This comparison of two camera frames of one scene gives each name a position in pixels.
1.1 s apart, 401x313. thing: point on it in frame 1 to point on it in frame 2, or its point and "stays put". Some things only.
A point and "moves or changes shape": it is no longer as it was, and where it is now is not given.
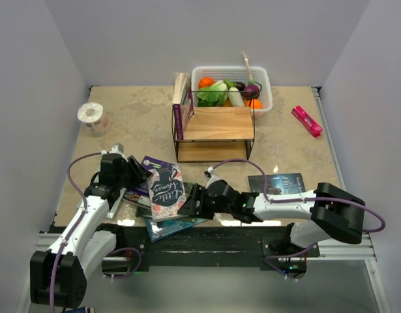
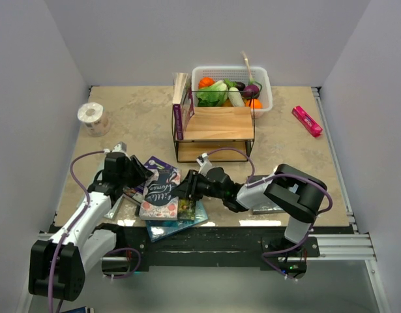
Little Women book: (167, 194) moves or changes shape
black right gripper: (199, 193) to (188, 188)
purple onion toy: (252, 90) stays put
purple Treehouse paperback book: (183, 106) stays put
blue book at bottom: (158, 230) stays put
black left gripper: (140, 174) stays put
